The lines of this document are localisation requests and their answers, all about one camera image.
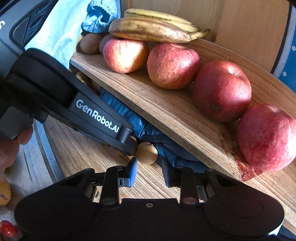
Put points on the red-yellow apple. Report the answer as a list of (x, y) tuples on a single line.
[(172, 66), (125, 55)]

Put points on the top yellow banana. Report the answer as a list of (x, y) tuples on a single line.
[(182, 23)]

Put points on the left brown kiwi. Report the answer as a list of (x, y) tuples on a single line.
[(90, 43)]

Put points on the crumpled blue plastic bag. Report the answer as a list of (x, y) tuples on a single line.
[(100, 14)]

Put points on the wooden desk shelf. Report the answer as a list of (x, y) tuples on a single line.
[(175, 114)]

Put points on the lower spotted banana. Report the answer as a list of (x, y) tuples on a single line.
[(152, 30)]

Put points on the right brown kiwi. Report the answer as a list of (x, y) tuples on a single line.
[(104, 40)]

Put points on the dark blue cloth under shelf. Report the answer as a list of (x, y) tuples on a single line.
[(144, 131)]

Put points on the front yellow spotted pear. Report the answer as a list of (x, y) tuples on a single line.
[(146, 153)]

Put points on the pine wood cabinet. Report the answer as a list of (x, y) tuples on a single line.
[(252, 29)]

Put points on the rightmost red apple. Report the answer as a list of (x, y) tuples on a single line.
[(266, 137)]

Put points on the person's left hand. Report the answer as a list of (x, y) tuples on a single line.
[(10, 148)]

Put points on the banana under shelf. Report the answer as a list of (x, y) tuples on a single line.
[(83, 78)]

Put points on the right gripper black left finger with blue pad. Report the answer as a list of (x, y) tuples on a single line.
[(114, 178)]

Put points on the yellow lemon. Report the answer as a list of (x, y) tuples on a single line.
[(5, 191)]

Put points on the leftmost red-yellow apple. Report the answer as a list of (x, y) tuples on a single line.
[(125, 55)]

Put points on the brown kiwi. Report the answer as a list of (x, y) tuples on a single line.
[(90, 43), (104, 40)]

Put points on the light blue cloth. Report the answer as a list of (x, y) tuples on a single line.
[(59, 34)]

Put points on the metal baking tray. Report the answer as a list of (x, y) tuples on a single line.
[(35, 168)]

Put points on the blue starry fabric wardrobe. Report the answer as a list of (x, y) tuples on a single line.
[(284, 66)]

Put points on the red tomato pair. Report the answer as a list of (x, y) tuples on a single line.
[(7, 229)]

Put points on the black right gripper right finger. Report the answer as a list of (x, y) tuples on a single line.
[(183, 178)]

